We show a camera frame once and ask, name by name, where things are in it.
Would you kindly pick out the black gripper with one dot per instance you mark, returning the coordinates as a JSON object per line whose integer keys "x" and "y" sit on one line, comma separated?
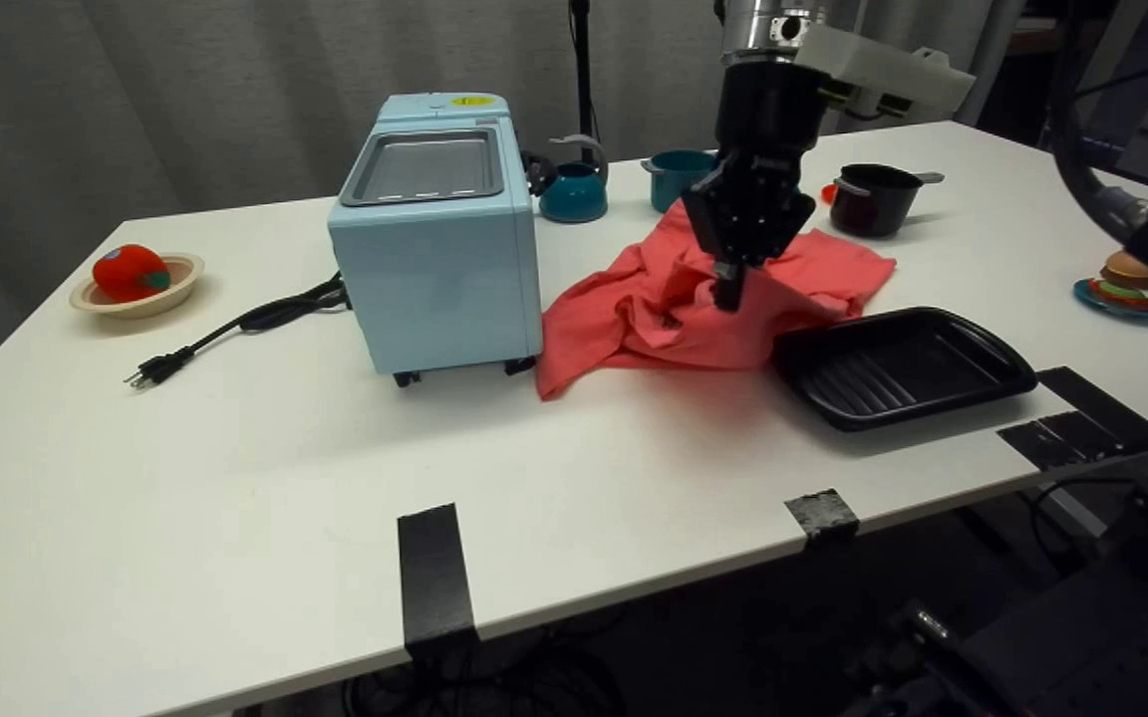
{"x": 763, "y": 121}

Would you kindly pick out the red sweatshirt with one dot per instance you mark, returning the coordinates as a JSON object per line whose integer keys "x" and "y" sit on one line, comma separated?
{"x": 656, "y": 314}

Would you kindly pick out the teal pot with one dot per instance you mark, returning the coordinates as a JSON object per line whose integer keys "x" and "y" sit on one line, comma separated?
{"x": 677, "y": 180}

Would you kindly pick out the black pot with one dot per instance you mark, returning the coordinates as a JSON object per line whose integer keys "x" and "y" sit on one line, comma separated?
{"x": 866, "y": 206}

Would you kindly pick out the teal kettle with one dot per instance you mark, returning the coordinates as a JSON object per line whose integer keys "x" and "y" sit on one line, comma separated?
{"x": 575, "y": 199}

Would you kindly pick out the black ridged grill tray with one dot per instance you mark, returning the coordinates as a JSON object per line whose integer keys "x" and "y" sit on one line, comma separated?
{"x": 899, "y": 363}

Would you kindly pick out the black tripod stand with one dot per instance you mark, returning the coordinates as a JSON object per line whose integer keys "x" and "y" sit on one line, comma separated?
{"x": 584, "y": 64}

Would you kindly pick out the black tape strip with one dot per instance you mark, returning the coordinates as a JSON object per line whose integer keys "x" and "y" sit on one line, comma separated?
{"x": 435, "y": 580}
{"x": 822, "y": 516}

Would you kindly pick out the light blue toaster oven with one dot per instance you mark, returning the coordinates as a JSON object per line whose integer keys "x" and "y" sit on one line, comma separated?
{"x": 442, "y": 282}

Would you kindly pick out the small teal plate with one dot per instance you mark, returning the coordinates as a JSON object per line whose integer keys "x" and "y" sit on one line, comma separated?
{"x": 1113, "y": 314}

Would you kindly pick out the toy burger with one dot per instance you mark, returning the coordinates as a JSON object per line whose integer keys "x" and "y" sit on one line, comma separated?
{"x": 1134, "y": 282}

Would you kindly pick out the wide black tape patch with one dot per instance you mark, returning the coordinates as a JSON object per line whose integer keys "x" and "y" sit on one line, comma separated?
{"x": 1086, "y": 422}

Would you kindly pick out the gray curtain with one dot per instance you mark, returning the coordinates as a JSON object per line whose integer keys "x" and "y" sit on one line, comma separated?
{"x": 202, "y": 82}

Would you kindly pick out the beige bowl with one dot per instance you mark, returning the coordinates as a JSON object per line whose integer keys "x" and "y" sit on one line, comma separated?
{"x": 183, "y": 286}

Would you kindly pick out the red toy tomato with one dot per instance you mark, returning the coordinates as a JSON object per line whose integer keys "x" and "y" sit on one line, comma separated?
{"x": 128, "y": 274}

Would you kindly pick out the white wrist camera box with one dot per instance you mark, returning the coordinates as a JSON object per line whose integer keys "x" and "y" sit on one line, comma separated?
{"x": 887, "y": 64}

